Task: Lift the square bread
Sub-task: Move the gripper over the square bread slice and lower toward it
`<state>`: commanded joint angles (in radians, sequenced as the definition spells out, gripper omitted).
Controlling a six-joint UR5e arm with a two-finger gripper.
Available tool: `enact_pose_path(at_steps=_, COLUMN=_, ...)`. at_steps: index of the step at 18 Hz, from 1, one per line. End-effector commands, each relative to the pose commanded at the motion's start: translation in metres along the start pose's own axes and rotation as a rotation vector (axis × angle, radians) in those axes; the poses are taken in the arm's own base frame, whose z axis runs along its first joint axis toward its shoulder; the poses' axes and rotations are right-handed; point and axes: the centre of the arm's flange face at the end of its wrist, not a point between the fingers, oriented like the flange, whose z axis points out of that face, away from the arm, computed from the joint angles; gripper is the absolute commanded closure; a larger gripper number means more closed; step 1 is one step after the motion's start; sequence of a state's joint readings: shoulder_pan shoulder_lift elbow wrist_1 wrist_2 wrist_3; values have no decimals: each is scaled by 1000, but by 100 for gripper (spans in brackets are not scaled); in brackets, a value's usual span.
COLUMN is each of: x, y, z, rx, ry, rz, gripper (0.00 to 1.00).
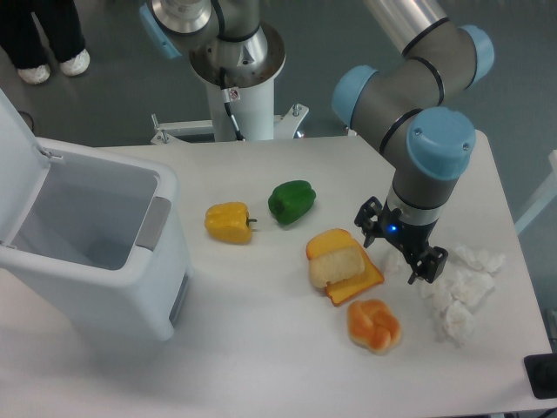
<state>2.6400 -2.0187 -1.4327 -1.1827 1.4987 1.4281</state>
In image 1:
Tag yellow bell pepper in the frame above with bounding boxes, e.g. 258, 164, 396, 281
205, 201, 256, 245

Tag crumpled white tissue paper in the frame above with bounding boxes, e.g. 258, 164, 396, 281
379, 245, 506, 349

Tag white frame at right edge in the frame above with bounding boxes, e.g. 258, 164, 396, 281
514, 150, 556, 235

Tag black cable on pedestal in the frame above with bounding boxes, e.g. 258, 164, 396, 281
219, 67, 247, 142

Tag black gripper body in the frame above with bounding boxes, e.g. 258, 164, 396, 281
377, 206, 440, 264

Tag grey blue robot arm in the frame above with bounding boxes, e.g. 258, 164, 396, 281
140, 1, 494, 282

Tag square toast bread slice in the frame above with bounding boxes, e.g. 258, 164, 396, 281
305, 228, 385, 307

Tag green bell pepper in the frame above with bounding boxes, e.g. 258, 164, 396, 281
267, 180, 316, 226

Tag black device at table edge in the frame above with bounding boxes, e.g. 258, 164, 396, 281
523, 353, 556, 400

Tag white bread loaf piece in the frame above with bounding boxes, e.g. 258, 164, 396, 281
309, 246, 365, 289

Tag white trash bin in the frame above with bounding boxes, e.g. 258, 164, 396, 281
1, 139, 192, 340

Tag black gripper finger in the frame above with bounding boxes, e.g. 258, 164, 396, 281
408, 246, 448, 285
354, 196, 384, 248

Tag knotted orange bread roll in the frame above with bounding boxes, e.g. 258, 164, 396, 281
347, 300, 402, 354

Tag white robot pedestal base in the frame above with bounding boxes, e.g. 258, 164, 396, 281
150, 24, 310, 145

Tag person's legs white slippers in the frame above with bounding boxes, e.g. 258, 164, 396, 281
1, 1, 91, 85

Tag white trash bin lid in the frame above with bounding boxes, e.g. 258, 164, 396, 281
1, 94, 63, 245

